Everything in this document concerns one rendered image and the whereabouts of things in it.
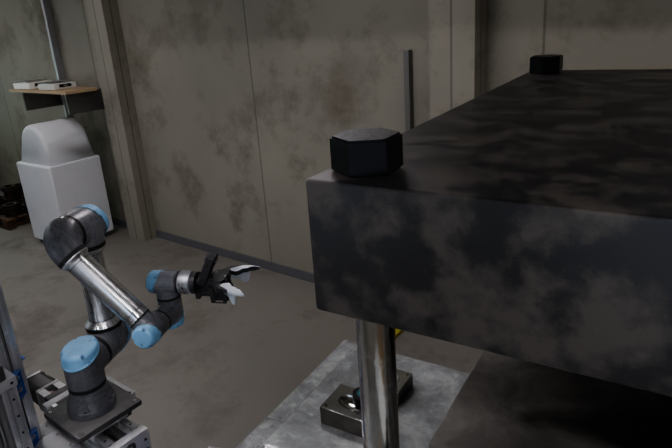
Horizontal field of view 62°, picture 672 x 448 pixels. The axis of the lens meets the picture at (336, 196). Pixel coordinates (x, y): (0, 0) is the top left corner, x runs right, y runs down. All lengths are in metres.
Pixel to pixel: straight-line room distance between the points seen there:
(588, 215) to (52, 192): 6.12
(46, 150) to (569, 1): 5.04
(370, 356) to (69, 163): 5.80
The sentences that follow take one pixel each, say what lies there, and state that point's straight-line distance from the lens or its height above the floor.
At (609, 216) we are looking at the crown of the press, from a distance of 0.63.
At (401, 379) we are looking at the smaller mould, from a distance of 2.29.
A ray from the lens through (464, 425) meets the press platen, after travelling 1.04.
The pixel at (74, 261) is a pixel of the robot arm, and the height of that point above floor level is 1.58.
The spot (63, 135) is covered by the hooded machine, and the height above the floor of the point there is 1.21.
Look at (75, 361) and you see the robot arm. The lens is 1.98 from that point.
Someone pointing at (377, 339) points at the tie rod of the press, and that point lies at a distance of 0.86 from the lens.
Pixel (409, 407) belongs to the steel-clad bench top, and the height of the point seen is 0.80.
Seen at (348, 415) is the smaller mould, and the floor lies 0.87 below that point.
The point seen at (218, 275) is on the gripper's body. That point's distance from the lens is 1.80.
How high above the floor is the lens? 2.21
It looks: 18 degrees down
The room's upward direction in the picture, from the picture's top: 4 degrees counter-clockwise
